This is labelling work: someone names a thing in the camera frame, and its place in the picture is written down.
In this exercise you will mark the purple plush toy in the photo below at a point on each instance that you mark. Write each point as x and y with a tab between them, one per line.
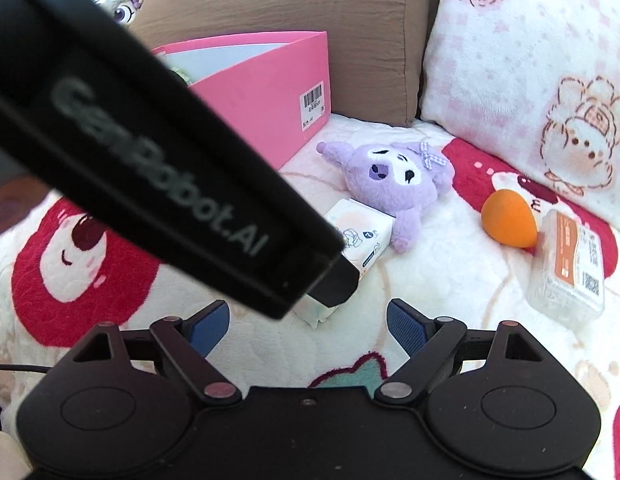
399	179

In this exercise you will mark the white pink rabbit pillow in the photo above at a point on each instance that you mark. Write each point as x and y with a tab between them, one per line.
536	83

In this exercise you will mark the clear cotton swab box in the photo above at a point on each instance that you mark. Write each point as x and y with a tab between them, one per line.
567	272

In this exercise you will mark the pink storage box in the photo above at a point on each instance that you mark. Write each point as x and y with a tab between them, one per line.
272	88

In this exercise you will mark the brown embroidered pillow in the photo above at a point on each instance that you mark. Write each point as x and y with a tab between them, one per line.
375	47

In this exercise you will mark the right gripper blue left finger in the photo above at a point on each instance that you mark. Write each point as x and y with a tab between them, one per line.
206	328

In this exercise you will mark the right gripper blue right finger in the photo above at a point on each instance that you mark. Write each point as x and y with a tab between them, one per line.
408	327

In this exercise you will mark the orange makeup sponge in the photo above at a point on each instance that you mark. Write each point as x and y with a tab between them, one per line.
507	219

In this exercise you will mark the white tissue pack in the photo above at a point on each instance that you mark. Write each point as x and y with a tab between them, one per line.
366	233

